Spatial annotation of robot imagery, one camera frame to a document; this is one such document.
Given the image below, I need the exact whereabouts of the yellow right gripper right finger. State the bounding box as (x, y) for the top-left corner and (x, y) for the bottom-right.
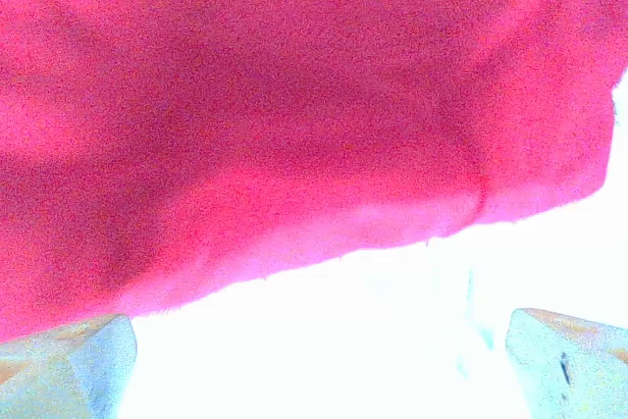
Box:
(504, 308), (628, 419)

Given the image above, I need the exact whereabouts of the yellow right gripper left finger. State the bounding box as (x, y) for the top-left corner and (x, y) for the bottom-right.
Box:
(0, 313), (138, 419)

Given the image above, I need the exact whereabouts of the red t-shirt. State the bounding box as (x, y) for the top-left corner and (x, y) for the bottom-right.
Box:
(0, 0), (628, 344)

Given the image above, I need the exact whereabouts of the floral tablecloth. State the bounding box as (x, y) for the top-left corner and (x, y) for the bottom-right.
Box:
(117, 79), (628, 419)

